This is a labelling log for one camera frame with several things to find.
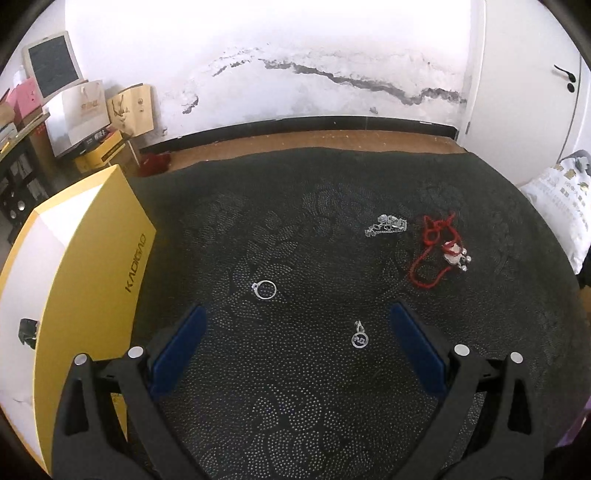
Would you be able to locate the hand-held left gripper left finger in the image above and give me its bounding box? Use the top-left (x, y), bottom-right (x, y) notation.
top-left (53, 304), bottom-right (208, 480)

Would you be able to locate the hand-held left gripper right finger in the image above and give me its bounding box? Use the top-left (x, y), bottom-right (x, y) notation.
top-left (389, 301), bottom-right (552, 480)

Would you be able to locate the red string bracelet with charms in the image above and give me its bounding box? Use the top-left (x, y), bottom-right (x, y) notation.
top-left (410, 211), bottom-right (472, 291)

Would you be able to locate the silver chain bracelet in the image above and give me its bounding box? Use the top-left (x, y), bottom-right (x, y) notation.
top-left (364, 214), bottom-right (409, 238)

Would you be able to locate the yellow white jewelry box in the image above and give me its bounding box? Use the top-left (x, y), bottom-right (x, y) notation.
top-left (0, 165), bottom-right (158, 477)

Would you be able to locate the black dotted table cloth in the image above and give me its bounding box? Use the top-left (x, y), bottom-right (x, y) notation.
top-left (121, 147), bottom-right (591, 480)

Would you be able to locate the red cloth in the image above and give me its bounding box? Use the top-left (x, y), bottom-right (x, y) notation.
top-left (140, 154), bottom-right (171, 178)

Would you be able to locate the white printed pillow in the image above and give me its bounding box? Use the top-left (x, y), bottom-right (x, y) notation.
top-left (519, 161), bottom-right (591, 274)

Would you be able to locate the yellow cardboard box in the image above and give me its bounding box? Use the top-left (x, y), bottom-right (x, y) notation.
top-left (74, 130), bottom-right (139, 175)

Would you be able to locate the black shelf unit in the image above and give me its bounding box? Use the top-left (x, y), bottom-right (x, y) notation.
top-left (0, 134), bottom-right (49, 232)

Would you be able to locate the brown paper shopping bag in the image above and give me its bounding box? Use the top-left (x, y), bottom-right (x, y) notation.
top-left (106, 84), bottom-right (154, 137)

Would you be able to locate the white paper shopping bag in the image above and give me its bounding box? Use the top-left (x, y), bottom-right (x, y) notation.
top-left (45, 80), bottom-right (112, 158)

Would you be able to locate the pink box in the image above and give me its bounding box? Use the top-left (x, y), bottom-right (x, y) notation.
top-left (6, 77), bottom-right (46, 124)

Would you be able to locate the white door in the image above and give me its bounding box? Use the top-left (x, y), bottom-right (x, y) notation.
top-left (455, 0), bottom-right (591, 167)

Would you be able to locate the black door handle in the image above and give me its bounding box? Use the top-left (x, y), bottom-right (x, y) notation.
top-left (553, 65), bottom-right (578, 92)

